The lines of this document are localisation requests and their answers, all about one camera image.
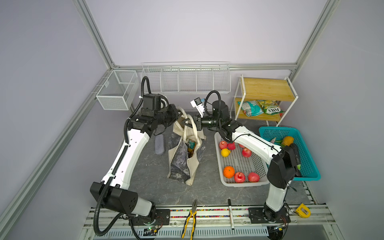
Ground red apple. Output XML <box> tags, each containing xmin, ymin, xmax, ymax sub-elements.
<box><xmin>242</xmin><ymin>148</ymin><xmax>252</xmax><ymax>158</ymax></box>
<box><xmin>219</xmin><ymin>141</ymin><xmax>228</xmax><ymax>150</ymax></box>
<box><xmin>227</xmin><ymin>143</ymin><xmax>236</xmax><ymax>151</ymax></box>
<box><xmin>234</xmin><ymin>172</ymin><xmax>246</xmax><ymax>183</ymax></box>
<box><xmin>248</xmin><ymin>172</ymin><xmax>260</xmax><ymax>183</ymax></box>

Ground yellow black pliers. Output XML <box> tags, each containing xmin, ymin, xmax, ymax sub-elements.
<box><xmin>181</xmin><ymin>200</ymin><xmax>198</xmax><ymax>240</ymax></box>

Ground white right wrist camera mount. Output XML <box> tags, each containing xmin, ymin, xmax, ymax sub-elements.
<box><xmin>191</xmin><ymin>98</ymin><xmax>205</xmax><ymax>118</ymax></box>

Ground yellow tape measure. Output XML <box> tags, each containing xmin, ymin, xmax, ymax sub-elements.
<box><xmin>295</xmin><ymin>203</ymin><xmax>311</xmax><ymax>219</ymax></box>

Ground white plastic fruit basket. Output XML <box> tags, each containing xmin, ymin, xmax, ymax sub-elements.
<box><xmin>214</xmin><ymin>133</ymin><xmax>270</xmax><ymax>188</ymax></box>

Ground cream canvas grocery bag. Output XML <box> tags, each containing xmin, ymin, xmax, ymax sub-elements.
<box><xmin>168</xmin><ymin>107</ymin><xmax>207</xmax><ymax>186</ymax></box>

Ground wooden two-tier shelf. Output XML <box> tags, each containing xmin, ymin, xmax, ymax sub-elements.
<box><xmin>230</xmin><ymin>75</ymin><xmax>299</xmax><ymax>127</ymax></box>

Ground grey cloth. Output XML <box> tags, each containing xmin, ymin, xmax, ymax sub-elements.
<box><xmin>155</xmin><ymin>134</ymin><xmax>166</xmax><ymax>156</ymax></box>

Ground orange tangerine front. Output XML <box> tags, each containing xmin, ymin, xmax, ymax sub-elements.
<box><xmin>223</xmin><ymin>166</ymin><xmax>236</xmax><ymax>179</ymax></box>

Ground teal red snack bag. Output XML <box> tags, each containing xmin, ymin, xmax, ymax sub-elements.
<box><xmin>187</xmin><ymin>141</ymin><xmax>197</xmax><ymax>150</ymax></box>

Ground long white wire basket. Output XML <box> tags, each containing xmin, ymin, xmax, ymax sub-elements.
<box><xmin>141</xmin><ymin>62</ymin><xmax>232</xmax><ymax>93</ymax></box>

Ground teal white snack bag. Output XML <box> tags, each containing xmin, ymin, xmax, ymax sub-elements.
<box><xmin>238</xmin><ymin>100</ymin><xmax>264</xmax><ymax>117</ymax></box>

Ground yellow lemon in white basket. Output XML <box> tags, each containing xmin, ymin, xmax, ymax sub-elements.
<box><xmin>221</xmin><ymin>149</ymin><xmax>231</xmax><ymax>158</ymax></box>

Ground green Fox's candy bag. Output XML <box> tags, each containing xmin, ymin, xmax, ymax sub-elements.
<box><xmin>257</xmin><ymin>100</ymin><xmax>284</xmax><ymax>116</ymax></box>

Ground small white mesh box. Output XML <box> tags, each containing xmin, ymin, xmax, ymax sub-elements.
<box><xmin>96</xmin><ymin>70</ymin><xmax>140</xmax><ymax>111</ymax></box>

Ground teal plastic vegetable basket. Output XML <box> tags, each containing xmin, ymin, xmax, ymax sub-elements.
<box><xmin>258</xmin><ymin>126</ymin><xmax>322</xmax><ymax>182</ymax></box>

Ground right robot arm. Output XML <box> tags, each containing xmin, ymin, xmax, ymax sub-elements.
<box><xmin>187</xmin><ymin>90</ymin><xmax>298</xmax><ymax>223</ymax></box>

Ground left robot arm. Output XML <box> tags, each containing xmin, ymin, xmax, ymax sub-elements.
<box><xmin>90</xmin><ymin>76</ymin><xmax>180</xmax><ymax>237</ymax></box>

